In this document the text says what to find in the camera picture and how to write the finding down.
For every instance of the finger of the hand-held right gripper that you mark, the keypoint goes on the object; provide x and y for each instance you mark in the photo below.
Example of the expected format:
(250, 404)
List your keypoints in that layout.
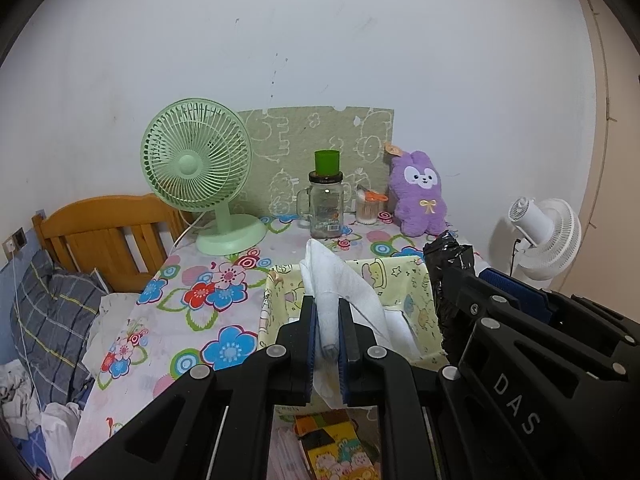
(515, 292)
(500, 305)

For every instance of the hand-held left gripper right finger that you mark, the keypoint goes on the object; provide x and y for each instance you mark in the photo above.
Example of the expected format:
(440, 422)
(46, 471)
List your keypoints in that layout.
(344, 355)

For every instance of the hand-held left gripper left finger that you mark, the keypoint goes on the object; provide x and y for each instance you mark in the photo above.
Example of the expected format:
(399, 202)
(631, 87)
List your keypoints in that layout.
(310, 345)

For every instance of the dark grey cloth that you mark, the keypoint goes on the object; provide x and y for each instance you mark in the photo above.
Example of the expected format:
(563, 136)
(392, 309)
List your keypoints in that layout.
(447, 260)

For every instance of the white towel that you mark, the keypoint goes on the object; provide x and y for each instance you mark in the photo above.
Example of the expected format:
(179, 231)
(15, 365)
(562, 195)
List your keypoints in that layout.
(340, 280)

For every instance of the yellow printed fabric basket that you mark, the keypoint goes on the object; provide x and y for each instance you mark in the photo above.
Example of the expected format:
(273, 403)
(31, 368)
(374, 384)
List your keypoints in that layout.
(400, 280)

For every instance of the white fan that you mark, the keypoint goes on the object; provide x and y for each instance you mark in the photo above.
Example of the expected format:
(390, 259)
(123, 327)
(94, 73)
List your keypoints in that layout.
(547, 240)

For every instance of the colourful cartoon box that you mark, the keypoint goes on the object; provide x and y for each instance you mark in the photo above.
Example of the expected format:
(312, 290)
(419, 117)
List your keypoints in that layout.
(330, 447)

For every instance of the floral tablecloth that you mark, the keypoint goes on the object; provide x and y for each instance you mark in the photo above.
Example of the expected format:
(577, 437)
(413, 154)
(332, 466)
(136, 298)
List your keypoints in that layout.
(200, 310)

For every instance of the purple plush bunny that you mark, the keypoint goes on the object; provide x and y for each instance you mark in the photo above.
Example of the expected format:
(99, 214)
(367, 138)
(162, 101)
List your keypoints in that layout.
(419, 200)

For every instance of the glass mug jar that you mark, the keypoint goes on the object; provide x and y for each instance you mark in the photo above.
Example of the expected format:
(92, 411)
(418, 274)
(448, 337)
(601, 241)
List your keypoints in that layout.
(326, 210)

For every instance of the cotton swab jar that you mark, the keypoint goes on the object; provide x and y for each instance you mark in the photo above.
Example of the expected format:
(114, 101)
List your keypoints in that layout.
(366, 212)

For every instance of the green plastic cup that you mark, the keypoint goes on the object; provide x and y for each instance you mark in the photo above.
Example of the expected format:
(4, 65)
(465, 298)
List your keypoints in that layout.
(326, 161)

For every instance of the brown plush tag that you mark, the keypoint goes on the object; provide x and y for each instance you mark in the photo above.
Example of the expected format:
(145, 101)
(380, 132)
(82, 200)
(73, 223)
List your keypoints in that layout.
(393, 149)

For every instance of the white bed sheet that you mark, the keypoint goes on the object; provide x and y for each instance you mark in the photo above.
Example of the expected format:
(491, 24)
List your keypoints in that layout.
(112, 320)

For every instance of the green desk fan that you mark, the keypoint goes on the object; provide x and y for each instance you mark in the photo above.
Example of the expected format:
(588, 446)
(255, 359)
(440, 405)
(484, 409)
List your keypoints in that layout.
(192, 165)

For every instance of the green patterned board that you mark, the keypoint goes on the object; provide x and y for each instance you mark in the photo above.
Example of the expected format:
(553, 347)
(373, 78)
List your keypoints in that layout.
(300, 130)

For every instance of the wooden headboard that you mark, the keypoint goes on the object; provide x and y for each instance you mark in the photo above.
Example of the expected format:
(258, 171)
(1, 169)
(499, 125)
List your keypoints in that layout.
(100, 220)

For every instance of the grey plaid pillow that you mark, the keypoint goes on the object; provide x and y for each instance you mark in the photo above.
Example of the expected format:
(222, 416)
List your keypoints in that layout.
(55, 310)

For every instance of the crumpled clothes pile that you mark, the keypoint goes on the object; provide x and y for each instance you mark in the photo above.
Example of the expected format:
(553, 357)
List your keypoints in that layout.
(30, 410)

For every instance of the beige door frame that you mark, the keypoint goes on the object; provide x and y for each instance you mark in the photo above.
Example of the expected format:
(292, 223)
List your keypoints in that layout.
(615, 160)

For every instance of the wall socket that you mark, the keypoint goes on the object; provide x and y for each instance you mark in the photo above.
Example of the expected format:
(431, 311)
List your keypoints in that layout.
(14, 243)

